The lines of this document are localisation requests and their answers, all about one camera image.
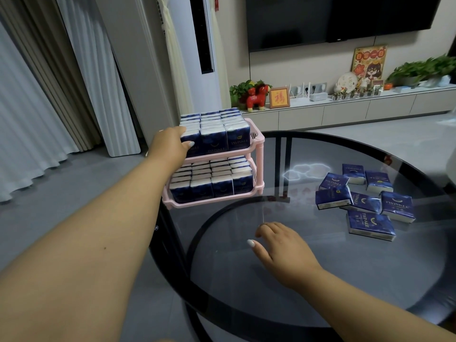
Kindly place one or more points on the cream fabric strip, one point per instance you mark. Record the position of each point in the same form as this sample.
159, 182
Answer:
176, 64

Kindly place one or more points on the pink two-tier plastic rack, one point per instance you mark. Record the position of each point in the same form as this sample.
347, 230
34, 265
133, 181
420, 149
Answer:
257, 138

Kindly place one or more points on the row of blue tissue packets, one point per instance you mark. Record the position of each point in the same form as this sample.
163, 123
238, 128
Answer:
213, 131
213, 179

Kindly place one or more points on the black flat television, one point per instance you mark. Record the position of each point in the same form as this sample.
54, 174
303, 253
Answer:
320, 21

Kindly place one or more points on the person's right forearm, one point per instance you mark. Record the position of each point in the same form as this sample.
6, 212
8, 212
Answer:
363, 309

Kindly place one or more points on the long green plant arrangement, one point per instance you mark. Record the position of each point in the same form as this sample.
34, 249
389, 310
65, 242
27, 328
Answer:
416, 71

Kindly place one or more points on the person's left hand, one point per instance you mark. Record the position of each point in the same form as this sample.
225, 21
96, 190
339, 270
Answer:
166, 147

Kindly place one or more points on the cartoon picture board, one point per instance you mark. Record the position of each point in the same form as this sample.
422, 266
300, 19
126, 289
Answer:
368, 62

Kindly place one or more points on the small pale blue box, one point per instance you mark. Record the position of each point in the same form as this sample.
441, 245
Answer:
402, 89

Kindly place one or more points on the person's left thumb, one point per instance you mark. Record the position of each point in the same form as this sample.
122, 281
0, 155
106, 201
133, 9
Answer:
186, 143

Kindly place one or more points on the person's right thumb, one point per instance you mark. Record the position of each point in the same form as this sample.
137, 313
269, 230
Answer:
257, 251

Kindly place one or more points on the green potted plant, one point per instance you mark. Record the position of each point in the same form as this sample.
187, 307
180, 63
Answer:
240, 89

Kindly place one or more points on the white round ornament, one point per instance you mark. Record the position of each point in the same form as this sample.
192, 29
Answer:
347, 82

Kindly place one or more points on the beige curtain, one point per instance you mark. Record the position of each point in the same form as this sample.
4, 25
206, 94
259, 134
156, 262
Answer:
53, 74

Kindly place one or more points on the grey wall socket panel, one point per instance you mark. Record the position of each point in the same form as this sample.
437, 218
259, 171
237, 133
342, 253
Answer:
317, 87

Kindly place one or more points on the black round table frame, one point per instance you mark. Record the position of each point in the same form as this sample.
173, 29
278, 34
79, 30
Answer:
171, 238

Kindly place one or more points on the person's left forearm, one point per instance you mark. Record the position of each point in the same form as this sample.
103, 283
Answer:
89, 245

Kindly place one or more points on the pile of blue tissue packets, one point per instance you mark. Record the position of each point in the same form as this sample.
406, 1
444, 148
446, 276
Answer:
370, 206

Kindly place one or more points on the white router with antennas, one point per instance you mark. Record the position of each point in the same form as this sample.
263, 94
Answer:
299, 93

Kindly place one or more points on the person's right hand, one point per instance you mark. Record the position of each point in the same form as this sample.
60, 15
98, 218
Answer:
286, 256

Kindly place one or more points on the white low media cabinet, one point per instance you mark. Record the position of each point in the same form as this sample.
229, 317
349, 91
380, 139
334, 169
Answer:
356, 110

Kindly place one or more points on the white sheer curtain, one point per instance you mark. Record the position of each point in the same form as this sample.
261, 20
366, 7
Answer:
25, 131

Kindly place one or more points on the red horse figurine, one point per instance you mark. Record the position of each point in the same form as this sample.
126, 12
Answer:
257, 97

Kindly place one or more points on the white standing air conditioner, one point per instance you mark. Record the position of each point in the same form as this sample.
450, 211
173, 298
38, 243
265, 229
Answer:
194, 67

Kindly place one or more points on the white thick curtain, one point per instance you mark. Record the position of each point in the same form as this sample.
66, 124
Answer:
103, 85

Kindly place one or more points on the small orange pot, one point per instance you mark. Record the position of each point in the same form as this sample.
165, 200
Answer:
388, 86

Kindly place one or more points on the small framed red picture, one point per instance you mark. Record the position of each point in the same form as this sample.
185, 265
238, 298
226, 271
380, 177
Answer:
279, 97

